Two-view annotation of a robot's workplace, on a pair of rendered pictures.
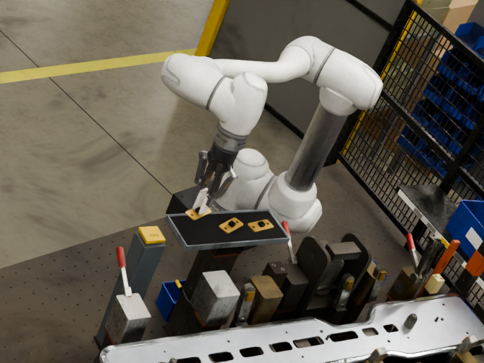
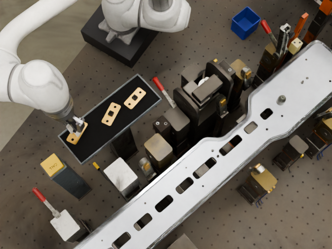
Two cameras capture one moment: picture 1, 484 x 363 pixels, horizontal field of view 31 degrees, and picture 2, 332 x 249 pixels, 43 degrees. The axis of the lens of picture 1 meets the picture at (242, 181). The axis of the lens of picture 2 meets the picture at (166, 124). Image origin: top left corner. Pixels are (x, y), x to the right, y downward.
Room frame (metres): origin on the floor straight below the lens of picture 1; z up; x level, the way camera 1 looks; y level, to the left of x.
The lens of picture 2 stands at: (1.61, -0.27, 2.58)
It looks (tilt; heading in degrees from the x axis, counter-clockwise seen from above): 71 degrees down; 5
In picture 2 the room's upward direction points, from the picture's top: 4 degrees counter-clockwise
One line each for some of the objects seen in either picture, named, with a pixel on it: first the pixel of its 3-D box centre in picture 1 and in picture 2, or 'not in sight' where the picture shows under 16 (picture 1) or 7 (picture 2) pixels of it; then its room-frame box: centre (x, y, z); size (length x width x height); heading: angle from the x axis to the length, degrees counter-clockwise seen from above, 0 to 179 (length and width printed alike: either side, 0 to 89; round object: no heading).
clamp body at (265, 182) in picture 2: not in sight; (258, 188); (1.93, -0.59, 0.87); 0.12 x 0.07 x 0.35; 42
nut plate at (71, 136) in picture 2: (199, 210); (76, 131); (2.05, 0.08, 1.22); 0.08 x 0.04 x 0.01; 155
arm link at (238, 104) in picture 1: (240, 99); (39, 84); (2.05, 0.09, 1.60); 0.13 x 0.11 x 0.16; 80
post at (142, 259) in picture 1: (128, 294); (68, 179); (1.95, 0.17, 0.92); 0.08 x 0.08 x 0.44; 42
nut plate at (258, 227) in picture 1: (261, 224); (134, 97); (2.20, -0.11, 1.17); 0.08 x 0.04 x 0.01; 142
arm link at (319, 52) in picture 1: (307, 55); not in sight; (2.60, -0.03, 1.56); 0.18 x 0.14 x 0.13; 170
